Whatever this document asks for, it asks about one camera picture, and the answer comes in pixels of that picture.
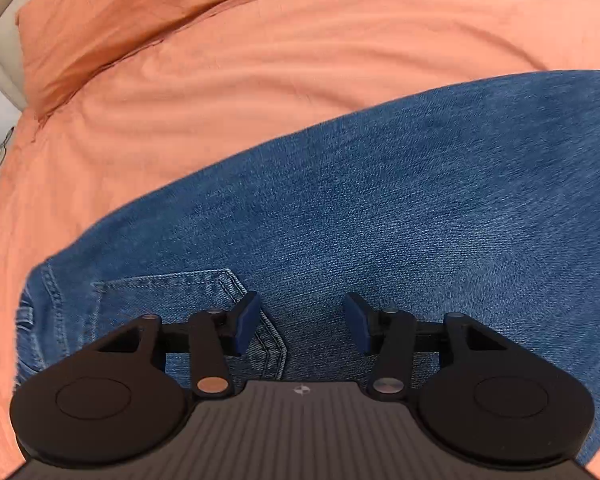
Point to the beige upholstered headboard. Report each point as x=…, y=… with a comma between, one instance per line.
x=2, y=15

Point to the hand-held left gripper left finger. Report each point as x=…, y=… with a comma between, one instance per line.
x=246, y=321

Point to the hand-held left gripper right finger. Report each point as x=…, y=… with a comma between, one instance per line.
x=358, y=321

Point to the orange bed cover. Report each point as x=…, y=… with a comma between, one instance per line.
x=260, y=60

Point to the blue denim pants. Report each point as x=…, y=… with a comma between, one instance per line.
x=380, y=195

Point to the plain orange pillow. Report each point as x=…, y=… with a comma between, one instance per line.
x=120, y=20

